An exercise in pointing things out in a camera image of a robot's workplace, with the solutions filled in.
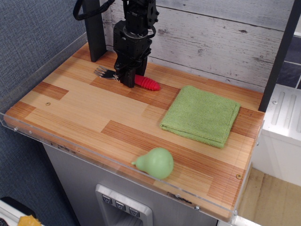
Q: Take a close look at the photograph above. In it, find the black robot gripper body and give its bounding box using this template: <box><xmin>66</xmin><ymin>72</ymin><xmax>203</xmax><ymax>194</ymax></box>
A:
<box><xmin>113</xmin><ymin>21</ymin><xmax>152</xmax><ymax>73</ymax></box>

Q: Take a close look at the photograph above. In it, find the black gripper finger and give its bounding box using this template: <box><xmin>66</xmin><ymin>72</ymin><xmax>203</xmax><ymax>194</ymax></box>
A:
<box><xmin>119</xmin><ymin>67</ymin><xmax>135</xmax><ymax>88</ymax></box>
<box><xmin>135</xmin><ymin>56</ymin><xmax>148</xmax><ymax>76</ymax></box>

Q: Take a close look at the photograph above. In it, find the red handled metal fork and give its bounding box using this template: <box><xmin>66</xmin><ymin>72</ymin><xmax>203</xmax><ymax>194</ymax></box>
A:
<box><xmin>94</xmin><ymin>66</ymin><xmax>160</xmax><ymax>90</ymax></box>

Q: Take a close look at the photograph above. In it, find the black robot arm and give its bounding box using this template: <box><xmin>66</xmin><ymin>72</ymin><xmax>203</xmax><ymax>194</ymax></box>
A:
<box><xmin>113</xmin><ymin>0</ymin><xmax>159</xmax><ymax>88</ymax></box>

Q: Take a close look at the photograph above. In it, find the green folded towel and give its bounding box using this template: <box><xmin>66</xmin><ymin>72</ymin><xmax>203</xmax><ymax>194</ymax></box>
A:
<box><xmin>160</xmin><ymin>86</ymin><xmax>240</xmax><ymax>148</ymax></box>

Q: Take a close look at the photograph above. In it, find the green toy pear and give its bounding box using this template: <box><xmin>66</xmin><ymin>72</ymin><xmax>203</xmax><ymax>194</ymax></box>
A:
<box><xmin>132</xmin><ymin>147</ymin><xmax>174</xmax><ymax>179</ymax></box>

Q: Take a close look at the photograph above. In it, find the grey metal cabinet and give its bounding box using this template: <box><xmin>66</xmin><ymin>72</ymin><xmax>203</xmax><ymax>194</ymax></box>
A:
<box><xmin>44</xmin><ymin>145</ymin><xmax>218</xmax><ymax>226</ymax></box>

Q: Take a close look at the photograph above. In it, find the silver dispenser button panel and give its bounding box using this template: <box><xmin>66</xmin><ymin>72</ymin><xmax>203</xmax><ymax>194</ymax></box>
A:
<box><xmin>95</xmin><ymin>184</ymin><xmax>154</xmax><ymax>226</ymax></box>

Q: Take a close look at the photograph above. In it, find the white ribbed appliance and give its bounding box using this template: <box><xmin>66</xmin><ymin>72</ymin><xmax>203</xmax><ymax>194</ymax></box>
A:
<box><xmin>251</xmin><ymin>84</ymin><xmax>301</xmax><ymax>186</ymax></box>

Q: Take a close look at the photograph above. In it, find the clear acrylic table guard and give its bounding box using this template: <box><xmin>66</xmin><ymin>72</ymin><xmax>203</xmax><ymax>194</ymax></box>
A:
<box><xmin>4</xmin><ymin>44</ymin><xmax>263</xmax><ymax>222</ymax></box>

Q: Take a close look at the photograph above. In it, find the yellow black object corner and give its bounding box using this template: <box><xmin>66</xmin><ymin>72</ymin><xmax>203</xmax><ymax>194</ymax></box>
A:
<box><xmin>0</xmin><ymin>197</ymin><xmax>43</xmax><ymax>226</ymax></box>

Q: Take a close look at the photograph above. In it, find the black braided cable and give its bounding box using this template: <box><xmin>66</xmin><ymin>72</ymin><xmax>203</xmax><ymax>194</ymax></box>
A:
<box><xmin>72</xmin><ymin>0</ymin><xmax>117</xmax><ymax>22</ymax></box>

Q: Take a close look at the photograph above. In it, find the dark right support post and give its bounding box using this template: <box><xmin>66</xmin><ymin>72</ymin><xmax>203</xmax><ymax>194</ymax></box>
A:
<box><xmin>258</xmin><ymin>0</ymin><xmax>301</xmax><ymax>112</ymax></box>

